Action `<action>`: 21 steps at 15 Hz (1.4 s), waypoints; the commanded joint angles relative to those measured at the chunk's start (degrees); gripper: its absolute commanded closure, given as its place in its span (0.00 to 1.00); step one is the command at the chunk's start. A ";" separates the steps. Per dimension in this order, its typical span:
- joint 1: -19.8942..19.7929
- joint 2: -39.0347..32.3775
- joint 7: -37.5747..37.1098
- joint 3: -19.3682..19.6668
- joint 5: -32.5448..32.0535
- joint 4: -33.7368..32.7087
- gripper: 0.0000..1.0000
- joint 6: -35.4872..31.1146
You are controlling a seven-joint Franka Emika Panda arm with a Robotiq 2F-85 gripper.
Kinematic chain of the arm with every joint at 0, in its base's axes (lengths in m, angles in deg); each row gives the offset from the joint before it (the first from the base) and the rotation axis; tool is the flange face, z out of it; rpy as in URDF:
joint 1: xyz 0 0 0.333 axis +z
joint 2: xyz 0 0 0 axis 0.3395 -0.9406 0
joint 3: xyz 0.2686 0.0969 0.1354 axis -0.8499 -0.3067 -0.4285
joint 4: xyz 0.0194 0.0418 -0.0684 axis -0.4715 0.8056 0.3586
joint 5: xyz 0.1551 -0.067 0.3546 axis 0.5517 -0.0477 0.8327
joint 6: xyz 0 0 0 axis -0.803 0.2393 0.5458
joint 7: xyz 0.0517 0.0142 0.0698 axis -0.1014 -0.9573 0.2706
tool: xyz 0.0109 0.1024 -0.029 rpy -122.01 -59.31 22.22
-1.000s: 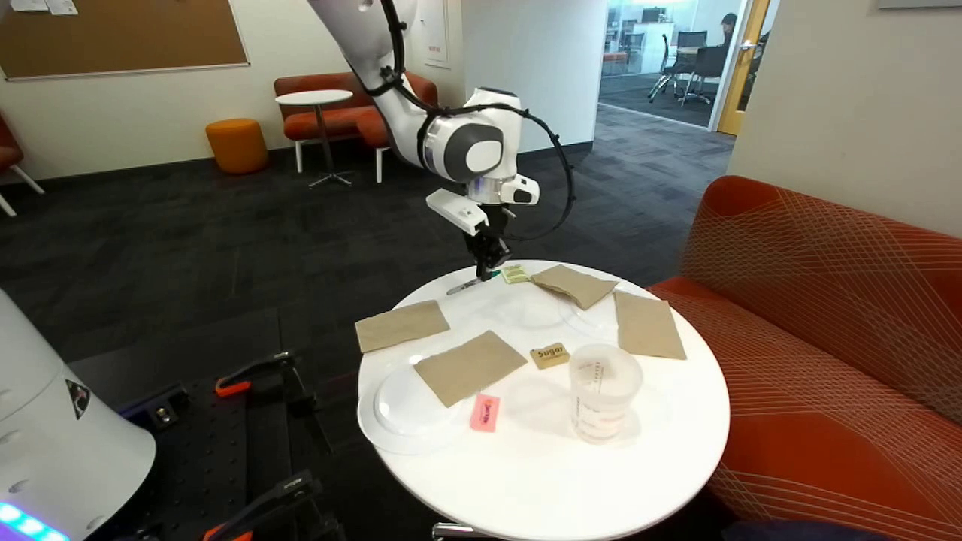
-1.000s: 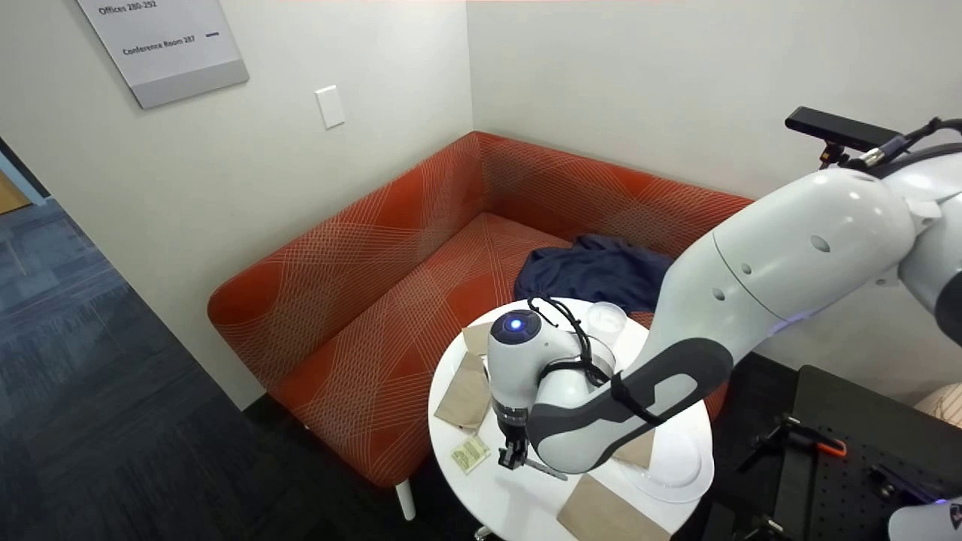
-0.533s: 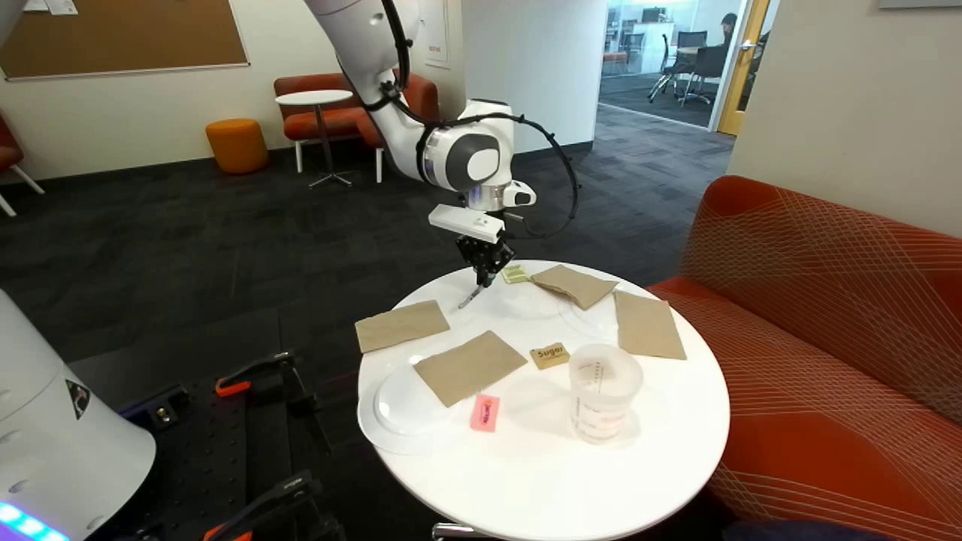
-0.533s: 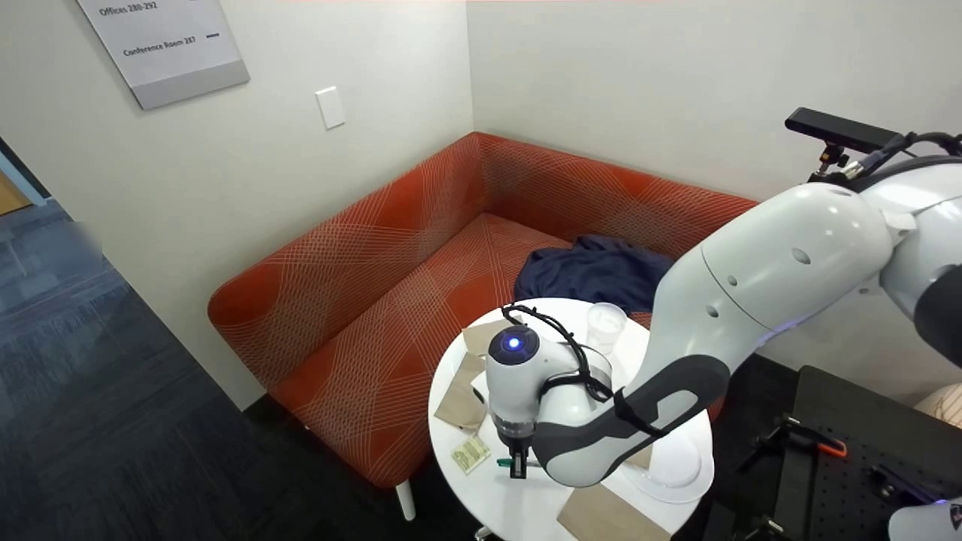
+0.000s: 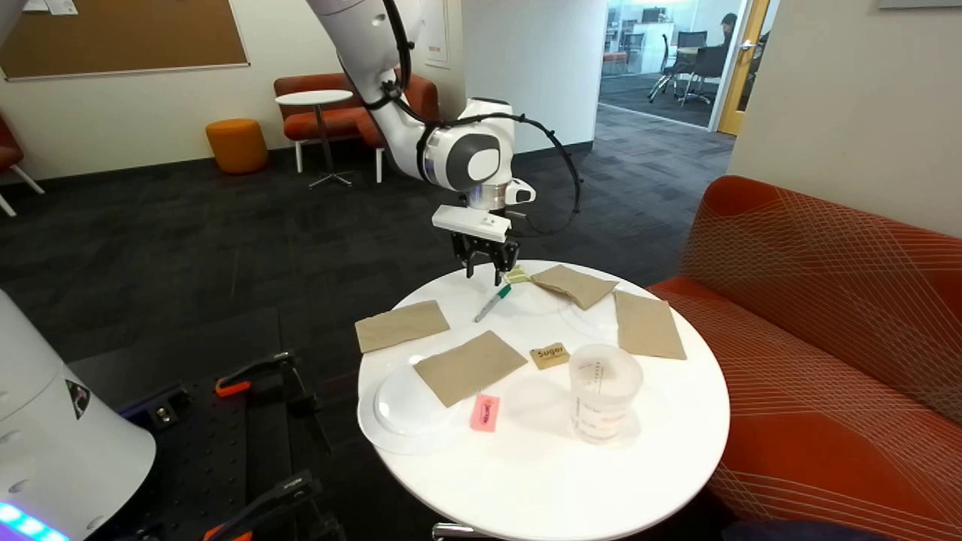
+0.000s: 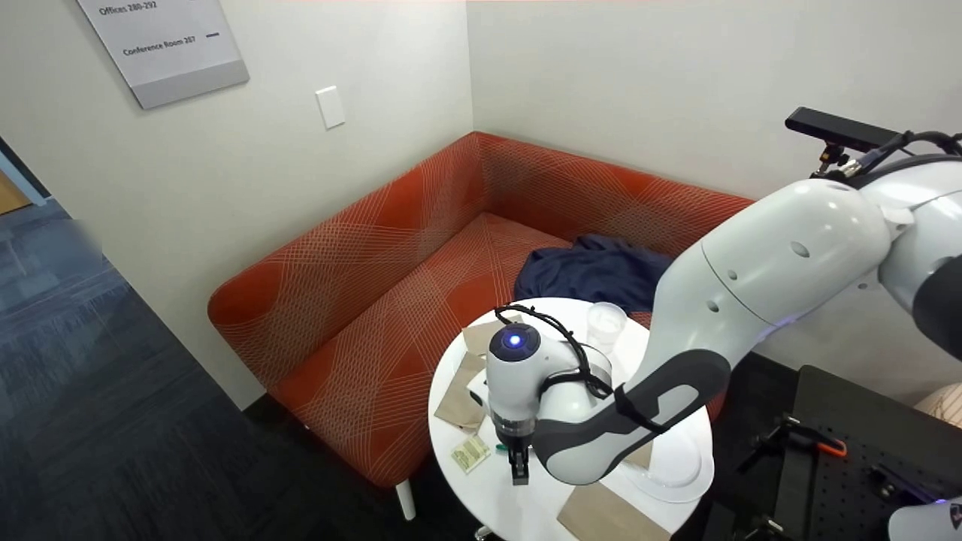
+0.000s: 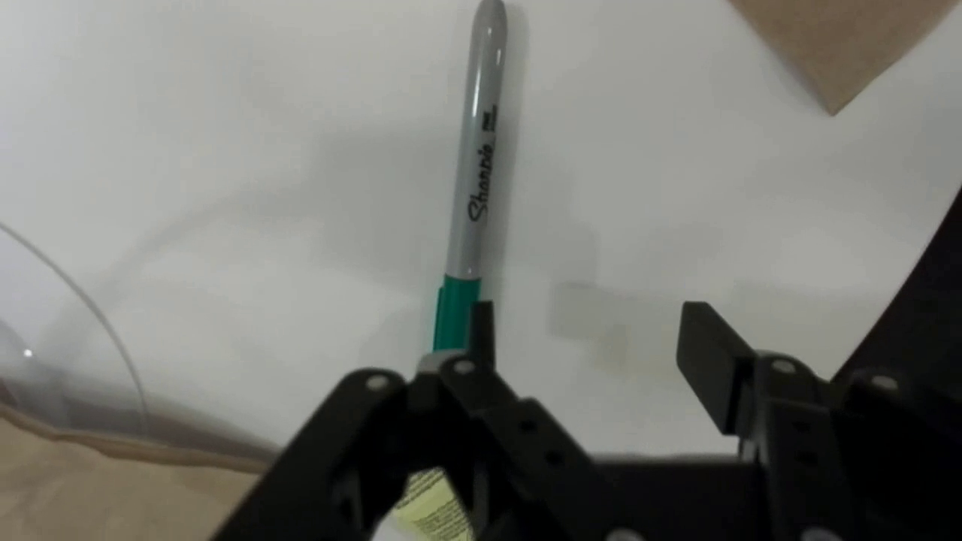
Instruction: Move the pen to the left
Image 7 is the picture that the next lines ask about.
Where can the clear white plastic plate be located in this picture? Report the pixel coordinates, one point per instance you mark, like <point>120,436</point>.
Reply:
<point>69,349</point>

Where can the grey marker pen green cap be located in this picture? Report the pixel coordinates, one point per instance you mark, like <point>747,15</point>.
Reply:
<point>475,169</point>

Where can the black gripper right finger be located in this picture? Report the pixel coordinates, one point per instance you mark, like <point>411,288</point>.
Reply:
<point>716,366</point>

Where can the pale yellow printed packet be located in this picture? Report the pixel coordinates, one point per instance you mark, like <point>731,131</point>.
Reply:
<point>425,507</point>

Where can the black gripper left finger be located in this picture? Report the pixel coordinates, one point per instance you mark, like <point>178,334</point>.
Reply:
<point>499,439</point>

